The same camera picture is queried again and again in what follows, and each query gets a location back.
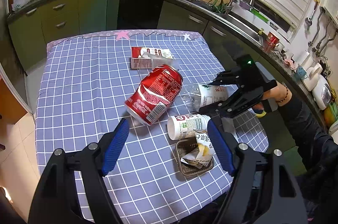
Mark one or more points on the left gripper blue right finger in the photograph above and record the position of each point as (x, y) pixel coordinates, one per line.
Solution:
(221, 148)

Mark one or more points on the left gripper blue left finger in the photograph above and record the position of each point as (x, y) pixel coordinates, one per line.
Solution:
(113, 145)

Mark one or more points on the foil tray with wrappers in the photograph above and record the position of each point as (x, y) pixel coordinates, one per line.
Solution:
(194, 155)

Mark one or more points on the white yogurt cup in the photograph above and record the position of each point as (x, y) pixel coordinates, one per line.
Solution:
(184, 126)

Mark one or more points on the crushed red cola can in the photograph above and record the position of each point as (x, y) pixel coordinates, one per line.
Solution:
(154, 95)

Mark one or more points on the red white carton box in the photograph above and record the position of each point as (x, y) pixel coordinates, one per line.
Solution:
(149, 58)

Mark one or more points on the person's right forearm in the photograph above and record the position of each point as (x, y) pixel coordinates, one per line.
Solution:
(318, 152)

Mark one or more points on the person's right hand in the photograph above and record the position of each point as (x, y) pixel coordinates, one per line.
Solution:
(276, 97)

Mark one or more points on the red mug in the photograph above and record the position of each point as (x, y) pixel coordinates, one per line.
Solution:
(270, 42)

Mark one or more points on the purple checked tablecloth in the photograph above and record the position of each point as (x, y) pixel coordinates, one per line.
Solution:
(86, 81)

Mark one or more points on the white rice cooker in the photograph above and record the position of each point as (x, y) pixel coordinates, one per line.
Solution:
(322, 93)

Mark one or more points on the steel sink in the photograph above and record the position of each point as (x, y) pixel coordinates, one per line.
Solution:
(233, 20)

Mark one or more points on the green vegetables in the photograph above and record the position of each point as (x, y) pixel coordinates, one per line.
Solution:
(219, 6)

